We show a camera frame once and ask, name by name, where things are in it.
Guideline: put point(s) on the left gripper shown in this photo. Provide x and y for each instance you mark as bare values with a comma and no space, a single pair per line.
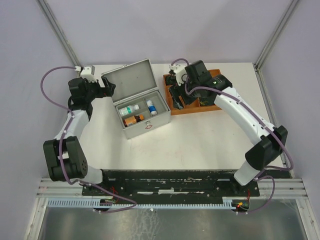
107,91

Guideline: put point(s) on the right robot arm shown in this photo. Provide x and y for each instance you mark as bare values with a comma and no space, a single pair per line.
194,81

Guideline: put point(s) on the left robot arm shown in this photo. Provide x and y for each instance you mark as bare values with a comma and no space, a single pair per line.
65,158

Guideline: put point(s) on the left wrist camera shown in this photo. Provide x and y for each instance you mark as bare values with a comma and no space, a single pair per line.
88,73

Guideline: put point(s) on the grey metal box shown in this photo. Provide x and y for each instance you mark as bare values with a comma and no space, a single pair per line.
131,81

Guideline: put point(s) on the white blue bottle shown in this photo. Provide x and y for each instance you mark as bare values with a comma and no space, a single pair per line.
151,108

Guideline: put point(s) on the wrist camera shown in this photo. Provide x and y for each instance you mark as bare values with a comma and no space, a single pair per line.
88,73
177,70

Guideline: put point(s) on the rolled tie green pattern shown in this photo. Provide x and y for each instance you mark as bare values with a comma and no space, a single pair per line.
170,80

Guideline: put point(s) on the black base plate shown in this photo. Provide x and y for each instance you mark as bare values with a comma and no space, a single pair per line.
172,186

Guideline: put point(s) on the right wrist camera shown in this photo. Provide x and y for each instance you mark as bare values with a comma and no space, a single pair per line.
177,70

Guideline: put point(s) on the small white bottle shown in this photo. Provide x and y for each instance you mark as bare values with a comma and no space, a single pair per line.
128,109

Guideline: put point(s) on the wooden compartment tray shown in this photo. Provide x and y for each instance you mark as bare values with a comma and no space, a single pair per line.
204,105

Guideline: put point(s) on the brown bottle orange cap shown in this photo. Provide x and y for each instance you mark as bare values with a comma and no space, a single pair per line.
133,120

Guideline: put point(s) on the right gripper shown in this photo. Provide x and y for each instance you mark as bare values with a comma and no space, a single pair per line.
176,91

